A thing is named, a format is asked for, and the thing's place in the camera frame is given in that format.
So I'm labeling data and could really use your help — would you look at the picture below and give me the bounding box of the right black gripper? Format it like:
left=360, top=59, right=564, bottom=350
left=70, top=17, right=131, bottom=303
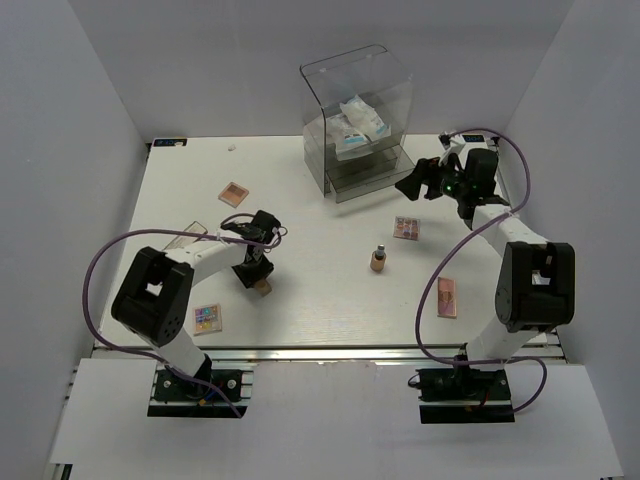
left=395, top=151, right=470, bottom=201

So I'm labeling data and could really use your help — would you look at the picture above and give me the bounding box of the foundation bottle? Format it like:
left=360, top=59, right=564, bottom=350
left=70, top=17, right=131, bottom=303
left=370, top=244, right=387, bottom=273
left=253, top=279, right=272, bottom=296

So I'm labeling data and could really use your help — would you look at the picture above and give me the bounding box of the white wipes pack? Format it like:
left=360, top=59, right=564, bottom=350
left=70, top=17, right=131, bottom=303
left=339, top=95, right=391, bottom=142
left=326, top=114, right=368, bottom=161

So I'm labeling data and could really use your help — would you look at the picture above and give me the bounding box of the clear acrylic drawer organizer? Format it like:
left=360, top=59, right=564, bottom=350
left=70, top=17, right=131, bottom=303
left=299, top=44, right=414, bottom=203

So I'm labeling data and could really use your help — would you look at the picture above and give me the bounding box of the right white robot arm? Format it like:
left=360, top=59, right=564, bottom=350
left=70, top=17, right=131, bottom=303
left=395, top=148, right=576, bottom=399

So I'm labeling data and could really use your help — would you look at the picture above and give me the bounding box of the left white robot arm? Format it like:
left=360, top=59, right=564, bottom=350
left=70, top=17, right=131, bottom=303
left=111, top=210, right=282, bottom=399

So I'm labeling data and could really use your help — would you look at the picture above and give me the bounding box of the right blue table label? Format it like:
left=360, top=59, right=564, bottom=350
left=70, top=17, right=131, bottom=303
left=462, top=134, right=485, bottom=143

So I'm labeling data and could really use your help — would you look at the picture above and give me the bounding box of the blue table label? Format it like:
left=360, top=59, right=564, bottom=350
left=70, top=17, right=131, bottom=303
left=152, top=138, right=188, bottom=148
left=462, top=134, right=485, bottom=143

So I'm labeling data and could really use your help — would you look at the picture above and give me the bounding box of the colourful eyeshadow palette left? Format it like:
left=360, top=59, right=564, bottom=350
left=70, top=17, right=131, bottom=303
left=193, top=304, right=222, bottom=336

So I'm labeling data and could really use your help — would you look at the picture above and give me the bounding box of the square blush compact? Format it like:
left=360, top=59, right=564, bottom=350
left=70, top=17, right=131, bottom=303
left=218, top=182, right=249, bottom=208

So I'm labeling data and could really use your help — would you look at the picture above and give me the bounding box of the long pink blush palette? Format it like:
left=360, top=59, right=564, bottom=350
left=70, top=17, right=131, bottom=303
left=437, top=277, right=457, bottom=319

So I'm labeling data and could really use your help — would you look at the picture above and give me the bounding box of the left blue table label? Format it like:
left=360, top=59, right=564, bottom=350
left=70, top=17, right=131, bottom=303
left=152, top=138, right=188, bottom=148

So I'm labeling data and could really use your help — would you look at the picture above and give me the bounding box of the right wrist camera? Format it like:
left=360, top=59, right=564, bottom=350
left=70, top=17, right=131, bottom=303
left=438, top=133, right=466, bottom=164

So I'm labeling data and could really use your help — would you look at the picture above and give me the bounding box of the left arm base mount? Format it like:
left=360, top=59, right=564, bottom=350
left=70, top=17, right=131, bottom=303
left=147, top=368, right=254, bottom=419

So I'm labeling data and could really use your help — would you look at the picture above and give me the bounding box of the aluminium table rail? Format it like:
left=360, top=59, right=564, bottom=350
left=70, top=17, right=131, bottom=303
left=91, top=344, right=566, bottom=363

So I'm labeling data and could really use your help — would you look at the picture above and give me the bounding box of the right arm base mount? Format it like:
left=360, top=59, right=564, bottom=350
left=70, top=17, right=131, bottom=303
left=407, top=367, right=515, bottom=425

